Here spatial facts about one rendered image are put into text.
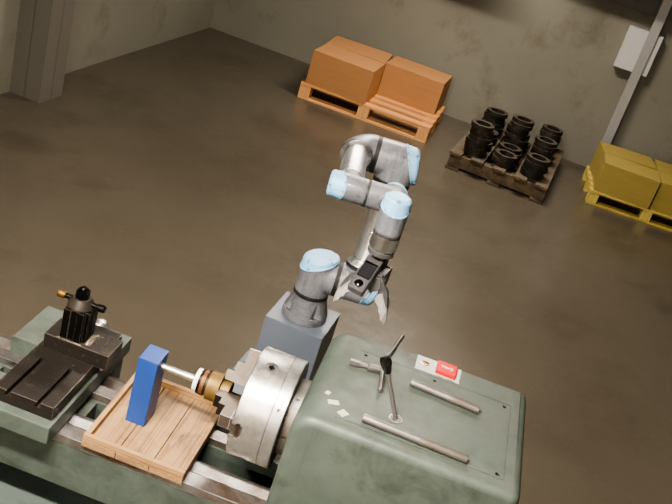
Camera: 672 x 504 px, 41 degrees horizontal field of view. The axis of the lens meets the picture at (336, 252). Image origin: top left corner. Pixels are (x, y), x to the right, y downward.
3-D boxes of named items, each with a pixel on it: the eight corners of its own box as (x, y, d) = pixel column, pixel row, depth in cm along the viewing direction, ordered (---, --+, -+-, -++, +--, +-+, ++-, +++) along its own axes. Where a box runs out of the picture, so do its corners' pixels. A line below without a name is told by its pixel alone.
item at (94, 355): (120, 354, 274) (123, 340, 272) (105, 371, 265) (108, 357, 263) (59, 330, 276) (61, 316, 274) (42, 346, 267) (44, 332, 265)
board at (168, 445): (224, 413, 280) (227, 403, 278) (181, 484, 248) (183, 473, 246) (135, 379, 283) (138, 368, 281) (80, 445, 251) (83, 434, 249)
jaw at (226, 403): (256, 401, 250) (243, 424, 239) (252, 415, 252) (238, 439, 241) (219, 387, 251) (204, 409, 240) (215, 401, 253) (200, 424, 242)
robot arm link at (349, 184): (346, 121, 282) (333, 166, 236) (380, 131, 282) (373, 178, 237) (335, 155, 286) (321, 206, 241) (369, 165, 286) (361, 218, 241)
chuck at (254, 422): (285, 406, 275) (305, 335, 255) (249, 486, 251) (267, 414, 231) (258, 395, 276) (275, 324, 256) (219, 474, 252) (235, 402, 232)
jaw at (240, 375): (262, 392, 257) (277, 352, 258) (260, 392, 252) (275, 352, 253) (226, 378, 258) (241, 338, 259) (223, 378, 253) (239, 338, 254)
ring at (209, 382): (239, 370, 257) (209, 359, 257) (228, 387, 248) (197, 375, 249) (232, 396, 261) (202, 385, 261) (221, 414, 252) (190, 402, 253)
